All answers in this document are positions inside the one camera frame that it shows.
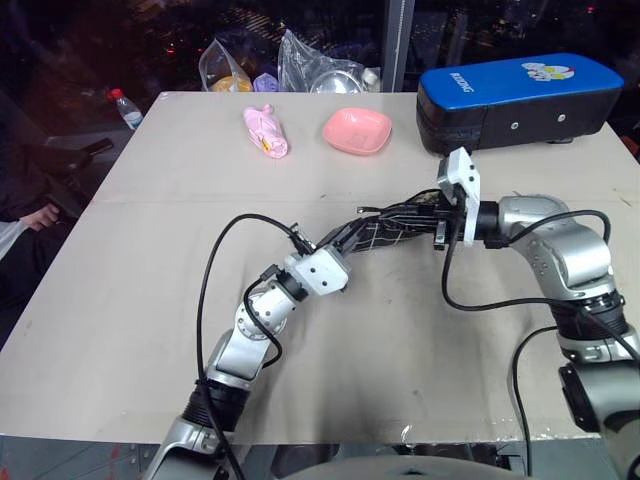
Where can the red-capped plastic water bottle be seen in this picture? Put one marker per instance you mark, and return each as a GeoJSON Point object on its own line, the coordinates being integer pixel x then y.
{"type": "Point", "coordinates": [129, 111]}

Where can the bystander's white garment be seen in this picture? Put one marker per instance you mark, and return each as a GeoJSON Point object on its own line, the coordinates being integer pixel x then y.
{"type": "Point", "coordinates": [10, 240]}

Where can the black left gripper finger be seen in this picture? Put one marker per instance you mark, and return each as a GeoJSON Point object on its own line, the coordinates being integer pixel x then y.
{"type": "Point", "coordinates": [356, 235]}

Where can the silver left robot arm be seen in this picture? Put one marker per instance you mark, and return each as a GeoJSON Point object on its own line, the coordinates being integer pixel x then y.
{"type": "Point", "coordinates": [240, 345]}

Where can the pink plastic bowl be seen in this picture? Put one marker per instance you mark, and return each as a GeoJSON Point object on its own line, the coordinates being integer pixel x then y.
{"type": "Point", "coordinates": [357, 132]}

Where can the crumpled clear plastic bag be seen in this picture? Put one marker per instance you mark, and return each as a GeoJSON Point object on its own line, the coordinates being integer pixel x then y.
{"type": "Point", "coordinates": [310, 60]}

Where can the bystander's bare hand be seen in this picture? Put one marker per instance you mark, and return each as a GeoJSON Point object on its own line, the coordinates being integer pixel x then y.
{"type": "Point", "coordinates": [41, 219]}

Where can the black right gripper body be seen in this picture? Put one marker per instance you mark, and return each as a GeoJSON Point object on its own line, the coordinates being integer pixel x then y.
{"type": "Point", "coordinates": [450, 220]}

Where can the small purple object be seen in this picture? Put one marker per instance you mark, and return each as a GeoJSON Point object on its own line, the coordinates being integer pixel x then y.
{"type": "Point", "coordinates": [266, 83]}

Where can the shiny metal bowl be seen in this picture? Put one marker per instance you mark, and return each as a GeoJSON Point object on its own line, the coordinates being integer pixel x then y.
{"type": "Point", "coordinates": [336, 82]}

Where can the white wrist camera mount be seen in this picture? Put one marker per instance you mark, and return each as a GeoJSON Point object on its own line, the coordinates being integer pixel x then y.
{"type": "Point", "coordinates": [462, 175]}
{"type": "Point", "coordinates": [320, 270]}

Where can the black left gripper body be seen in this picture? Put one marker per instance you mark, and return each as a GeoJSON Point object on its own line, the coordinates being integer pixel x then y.
{"type": "Point", "coordinates": [346, 251]}

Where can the black flat device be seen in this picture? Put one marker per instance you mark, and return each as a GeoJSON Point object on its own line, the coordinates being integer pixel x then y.
{"type": "Point", "coordinates": [82, 150]}

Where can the pink plastic bag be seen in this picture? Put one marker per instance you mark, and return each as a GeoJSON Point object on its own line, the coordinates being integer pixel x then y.
{"type": "Point", "coordinates": [267, 131]}

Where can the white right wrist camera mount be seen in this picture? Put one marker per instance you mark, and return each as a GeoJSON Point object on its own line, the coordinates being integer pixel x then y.
{"type": "Point", "coordinates": [462, 175]}

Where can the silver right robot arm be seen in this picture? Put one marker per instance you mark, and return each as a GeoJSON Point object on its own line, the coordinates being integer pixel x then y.
{"type": "Point", "coordinates": [565, 250]}

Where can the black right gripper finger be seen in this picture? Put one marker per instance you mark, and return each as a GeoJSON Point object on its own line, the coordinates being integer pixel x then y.
{"type": "Point", "coordinates": [410, 225]}
{"type": "Point", "coordinates": [410, 209]}

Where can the grey rounded robot torso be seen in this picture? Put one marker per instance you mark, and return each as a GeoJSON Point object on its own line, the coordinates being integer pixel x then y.
{"type": "Point", "coordinates": [395, 469]}

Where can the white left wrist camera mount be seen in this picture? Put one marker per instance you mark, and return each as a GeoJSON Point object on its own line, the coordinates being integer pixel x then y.
{"type": "Point", "coordinates": [320, 270]}

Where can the blue and black boxing pad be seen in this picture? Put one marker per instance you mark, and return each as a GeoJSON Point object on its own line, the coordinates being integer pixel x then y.
{"type": "Point", "coordinates": [520, 97]}

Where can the clear bag with orange contents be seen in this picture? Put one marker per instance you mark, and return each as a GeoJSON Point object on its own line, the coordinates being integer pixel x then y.
{"type": "Point", "coordinates": [227, 75]}

